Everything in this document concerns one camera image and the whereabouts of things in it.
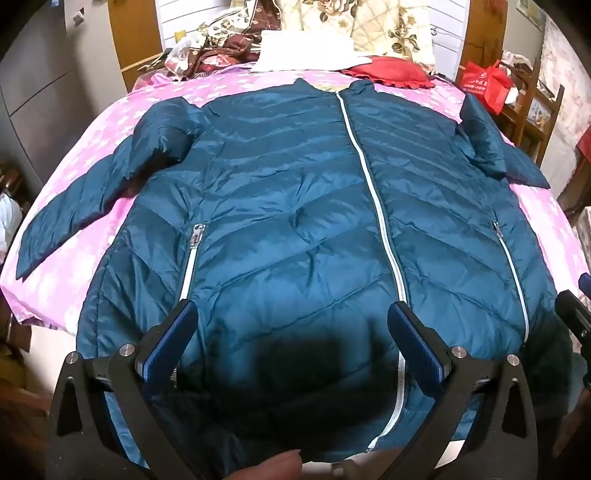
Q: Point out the teal quilted down jacket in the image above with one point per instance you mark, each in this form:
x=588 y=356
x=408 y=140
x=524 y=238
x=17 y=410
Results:
x=286 y=207

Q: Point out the cream floral quilt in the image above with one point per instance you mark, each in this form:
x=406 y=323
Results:
x=369 y=27

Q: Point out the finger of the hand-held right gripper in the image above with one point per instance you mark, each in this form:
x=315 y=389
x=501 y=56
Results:
x=572 y=309

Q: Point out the pink floral bedsheet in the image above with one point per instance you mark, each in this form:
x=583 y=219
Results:
x=92 y=138

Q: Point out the person's left hand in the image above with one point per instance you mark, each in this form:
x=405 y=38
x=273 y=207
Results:
x=263 y=467

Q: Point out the white folded cloth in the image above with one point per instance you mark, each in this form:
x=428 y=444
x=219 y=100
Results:
x=304 y=50

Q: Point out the red ruffled pillow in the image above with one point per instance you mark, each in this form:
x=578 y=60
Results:
x=392 y=71

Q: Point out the wooden bed headboard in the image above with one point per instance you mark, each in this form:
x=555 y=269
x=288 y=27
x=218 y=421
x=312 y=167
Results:
x=134 y=37

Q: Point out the pile of patterned clothes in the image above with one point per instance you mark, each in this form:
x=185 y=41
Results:
x=231 y=41

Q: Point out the floral lace cloth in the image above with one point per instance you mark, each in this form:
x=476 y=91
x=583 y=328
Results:
x=565 y=92

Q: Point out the red shopping bag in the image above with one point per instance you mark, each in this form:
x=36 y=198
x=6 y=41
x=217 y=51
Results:
x=485 y=85

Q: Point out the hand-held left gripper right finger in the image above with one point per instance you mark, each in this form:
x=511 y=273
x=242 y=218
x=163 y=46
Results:
x=415 y=338

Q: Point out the grey wardrobe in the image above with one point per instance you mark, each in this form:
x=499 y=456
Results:
x=55 y=69

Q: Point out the wooden chair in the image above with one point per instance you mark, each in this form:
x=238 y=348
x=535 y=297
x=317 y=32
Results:
x=551 y=110

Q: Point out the white plastic bag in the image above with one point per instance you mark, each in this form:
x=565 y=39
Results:
x=9 y=214

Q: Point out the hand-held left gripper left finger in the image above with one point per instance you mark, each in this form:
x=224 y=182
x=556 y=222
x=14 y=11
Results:
x=166 y=342

